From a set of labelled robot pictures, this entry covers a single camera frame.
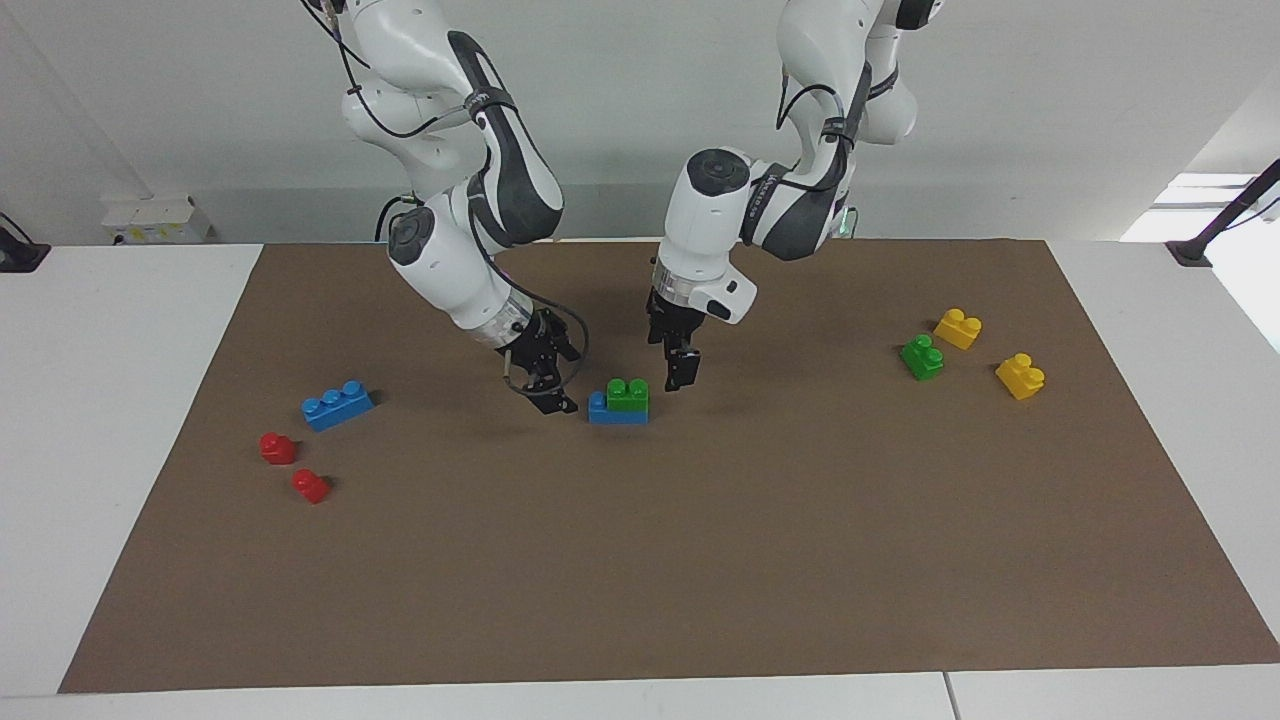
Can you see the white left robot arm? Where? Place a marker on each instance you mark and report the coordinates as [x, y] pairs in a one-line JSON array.
[[705, 230]]

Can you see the brown table mat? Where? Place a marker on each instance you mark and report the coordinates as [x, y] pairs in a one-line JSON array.
[[640, 560]]

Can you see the black table clamp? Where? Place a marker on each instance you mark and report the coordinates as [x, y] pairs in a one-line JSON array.
[[20, 255]]

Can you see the black stand with clamp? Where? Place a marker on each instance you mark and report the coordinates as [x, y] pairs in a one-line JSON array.
[[1190, 250]]

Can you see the green two-stud toy block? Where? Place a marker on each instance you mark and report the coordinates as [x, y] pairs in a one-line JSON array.
[[628, 398], [921, 359]]

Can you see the red toy block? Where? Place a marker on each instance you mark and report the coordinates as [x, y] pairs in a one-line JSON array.
[[277, 449], [311, 488]]

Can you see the yellow two-stud toy block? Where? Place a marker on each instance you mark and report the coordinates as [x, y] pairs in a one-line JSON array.
[[957, 331], [1019, 379]]

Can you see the blue three-stud toy block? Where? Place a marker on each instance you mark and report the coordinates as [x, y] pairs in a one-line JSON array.
[[600, 411], [337, 407]]

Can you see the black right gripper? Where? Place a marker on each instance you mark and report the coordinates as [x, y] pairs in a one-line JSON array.
[[530, 350]]

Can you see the white power strip box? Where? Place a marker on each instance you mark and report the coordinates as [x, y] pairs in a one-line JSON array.
[[155, 220]]

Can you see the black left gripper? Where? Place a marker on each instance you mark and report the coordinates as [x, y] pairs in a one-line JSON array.
[[685, 325]]

